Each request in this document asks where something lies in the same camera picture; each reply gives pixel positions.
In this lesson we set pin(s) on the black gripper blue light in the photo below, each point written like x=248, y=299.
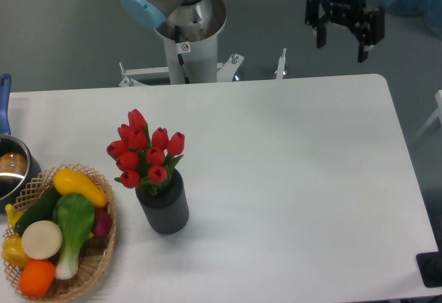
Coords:
x=369, y=26

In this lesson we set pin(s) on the red tulip bouquet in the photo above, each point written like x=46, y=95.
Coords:
x=146, y=160

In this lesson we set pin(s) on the dark grey ribbed vase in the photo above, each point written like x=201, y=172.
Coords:
x=168, y=211

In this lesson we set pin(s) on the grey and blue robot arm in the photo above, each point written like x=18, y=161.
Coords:
x=197, y=20

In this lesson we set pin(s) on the white furniture leg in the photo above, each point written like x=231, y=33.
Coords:
x=431, y=124

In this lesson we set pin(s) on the black device at table edge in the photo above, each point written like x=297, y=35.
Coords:
x=430, y=268

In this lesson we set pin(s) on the purple radish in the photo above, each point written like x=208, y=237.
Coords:
x=103, y=223

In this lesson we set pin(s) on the yellow squash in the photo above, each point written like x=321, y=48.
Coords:
x=68, y=180

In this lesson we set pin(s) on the green bok choy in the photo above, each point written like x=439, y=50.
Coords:
x=75, y=216

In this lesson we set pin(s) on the woven wicker basket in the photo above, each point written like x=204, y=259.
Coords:
x=95, y=255

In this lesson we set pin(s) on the dark green cucumber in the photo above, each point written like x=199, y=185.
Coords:
x=42, y=209

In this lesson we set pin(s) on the cream round slice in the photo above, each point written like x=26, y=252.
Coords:
x=42, y=240

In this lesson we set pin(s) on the yellow banana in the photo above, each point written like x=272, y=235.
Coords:
x=13, y=214

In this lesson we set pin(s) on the orange fruit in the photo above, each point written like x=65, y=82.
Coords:
x=36, y=278

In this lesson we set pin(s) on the yellow bell pepper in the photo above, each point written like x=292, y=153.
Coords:
x=13, y=252

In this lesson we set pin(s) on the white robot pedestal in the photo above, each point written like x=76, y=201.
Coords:
x=187, y=63

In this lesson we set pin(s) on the blue handled saucepan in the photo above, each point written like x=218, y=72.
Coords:
x=18, y=166

